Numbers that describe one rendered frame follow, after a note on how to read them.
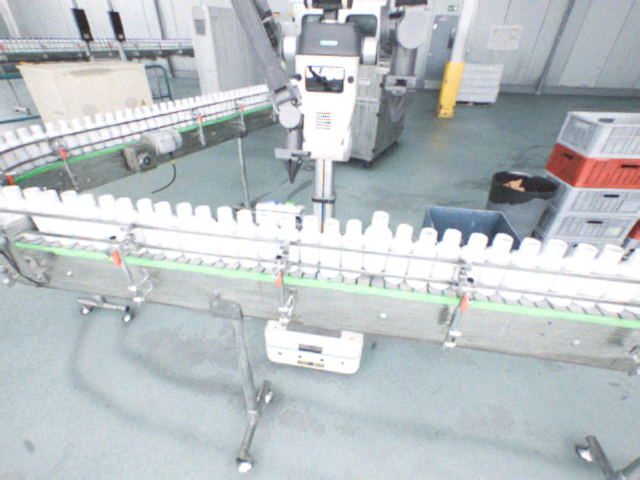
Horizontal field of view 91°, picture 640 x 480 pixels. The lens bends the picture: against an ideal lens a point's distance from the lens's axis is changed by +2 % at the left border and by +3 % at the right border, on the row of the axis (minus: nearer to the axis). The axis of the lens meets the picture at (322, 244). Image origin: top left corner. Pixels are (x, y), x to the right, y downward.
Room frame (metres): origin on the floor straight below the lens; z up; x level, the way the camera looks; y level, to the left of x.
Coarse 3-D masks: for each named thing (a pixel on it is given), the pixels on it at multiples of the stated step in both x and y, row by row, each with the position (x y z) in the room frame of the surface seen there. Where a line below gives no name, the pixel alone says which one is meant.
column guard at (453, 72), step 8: (448, 64) 7.87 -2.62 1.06; (456, 64) 7.81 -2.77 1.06; (464, 64) 7.79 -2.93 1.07; (448, 72) 7.83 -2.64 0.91; (456, 72) 7.80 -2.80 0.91; (448, 80) 7.82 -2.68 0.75; (456, 80) 7.80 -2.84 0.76; (448, 88) 7.82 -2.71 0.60; (456, 88) 7.79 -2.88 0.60; (440, 96) 7.96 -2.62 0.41; (448, 96) 7.81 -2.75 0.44; (456, 96) 7.79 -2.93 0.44; (440, 104) 7.84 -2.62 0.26; (448, 104) 7.81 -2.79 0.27; (440, 112) 7.83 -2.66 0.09; (448, 112) 7.80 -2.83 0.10
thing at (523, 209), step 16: (496, 176) 2.50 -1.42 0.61; (512, 176) 2.55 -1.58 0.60; (528, 176) 2.51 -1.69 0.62; (496, 192) 2.30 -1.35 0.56; (512, 192) 2.19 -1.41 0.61; (528, 192) 2.13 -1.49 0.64; (544, 192) 2.35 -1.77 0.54; (496, 208) 2.26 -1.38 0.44; (512, 208) 2.17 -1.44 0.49; (528, 208) 2.13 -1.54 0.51; (544, 208) 2.17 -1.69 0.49; (512, 224) 2.16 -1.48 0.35; (528, 224) 2.14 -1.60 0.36
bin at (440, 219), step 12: (432, 216) 1.24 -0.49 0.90; (444, 216) 1.23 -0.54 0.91; (456, 216) 1.22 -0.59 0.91; (468, 216) 1.21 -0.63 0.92; (480, 216) 1.21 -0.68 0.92; (492, 216) 1.20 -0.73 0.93; (504, 216) 1.16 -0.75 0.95; (432, 228) 1.05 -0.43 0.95; (444, 228) 1.23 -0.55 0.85; (456, 228) 1.22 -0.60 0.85; (468, 228) 1.21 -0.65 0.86; (480, 228) 1.21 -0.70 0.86; (492, 228) 1.20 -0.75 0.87; (504, 228) 1.12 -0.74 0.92; (468, 240) 1.21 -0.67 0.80; (492, 240) 1.18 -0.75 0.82; (516, 240) 1.00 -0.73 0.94
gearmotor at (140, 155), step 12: (156, 132) 1.95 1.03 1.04; (168, 132) 1.99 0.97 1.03; (132, 144) 1.82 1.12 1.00; (144, 144) 1.83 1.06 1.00; (156, 144) 1.87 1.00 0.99; (168, 144) 1.90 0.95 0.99; (180, 144) 2.02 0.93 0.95; (132, 156) 1.76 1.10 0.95; (144, 156) 1.78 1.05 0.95; (132, 168) 1.78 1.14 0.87; (144, 168) 1.77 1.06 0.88
